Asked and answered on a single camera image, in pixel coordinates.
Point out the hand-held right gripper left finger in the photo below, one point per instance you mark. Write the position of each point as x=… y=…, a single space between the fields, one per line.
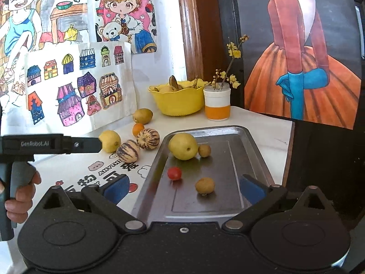
x=114 y=189

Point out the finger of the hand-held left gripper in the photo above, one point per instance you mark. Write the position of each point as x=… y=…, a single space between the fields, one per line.
x=85 y=145

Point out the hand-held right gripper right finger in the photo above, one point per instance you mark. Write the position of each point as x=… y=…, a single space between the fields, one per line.
x=252 y=189

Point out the yellow lemon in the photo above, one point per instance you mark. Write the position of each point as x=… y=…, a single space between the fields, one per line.
x=109 y=141

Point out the metal tray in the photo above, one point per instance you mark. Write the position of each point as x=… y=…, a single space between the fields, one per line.
x=216 y=174

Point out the striped pepino melon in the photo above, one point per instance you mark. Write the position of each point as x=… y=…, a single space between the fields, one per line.
x=128 y=151
x=148 y=138

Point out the small orange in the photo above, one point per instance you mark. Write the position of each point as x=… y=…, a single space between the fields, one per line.
x=138 y=130

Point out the greenish brown pear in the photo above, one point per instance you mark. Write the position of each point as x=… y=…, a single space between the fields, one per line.
x=142 y=116

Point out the large yellow pear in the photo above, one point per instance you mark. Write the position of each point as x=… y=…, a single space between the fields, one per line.
x=183 y=146

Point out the person's left hand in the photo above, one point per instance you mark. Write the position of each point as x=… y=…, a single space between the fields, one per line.
x=22 y=202

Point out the small brown round fruit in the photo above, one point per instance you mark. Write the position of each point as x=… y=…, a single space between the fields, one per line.
x=204 y=150
x=204 y=186

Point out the colourful houses drawing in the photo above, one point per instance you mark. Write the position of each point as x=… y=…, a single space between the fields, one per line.
x=74 y=91

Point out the red cherry tomato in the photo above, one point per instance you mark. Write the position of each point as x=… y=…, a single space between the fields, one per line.
x=174 y=173

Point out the white and orange jar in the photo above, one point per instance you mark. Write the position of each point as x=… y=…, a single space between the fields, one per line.
x=216 y=105

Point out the yellow scalloped bowl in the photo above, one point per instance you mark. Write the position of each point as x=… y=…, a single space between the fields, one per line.
x=178 y=102

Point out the pile of fruit peels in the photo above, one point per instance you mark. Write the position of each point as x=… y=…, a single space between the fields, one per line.
x=172 y=83

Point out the laughing boy drawing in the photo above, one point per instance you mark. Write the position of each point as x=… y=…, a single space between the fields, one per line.
x=20 y=28

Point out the orange dress woman poster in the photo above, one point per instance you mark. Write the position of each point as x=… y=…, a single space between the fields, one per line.
x=299 y=62

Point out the yellow flower sprig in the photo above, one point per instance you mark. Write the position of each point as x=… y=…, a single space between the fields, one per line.
x=235 y=52

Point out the girl with teddy drawing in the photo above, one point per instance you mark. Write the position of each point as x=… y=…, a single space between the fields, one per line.
x=125 y=11

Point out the brown wooden door frame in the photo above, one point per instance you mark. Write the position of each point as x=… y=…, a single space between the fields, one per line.
x=194 y=28

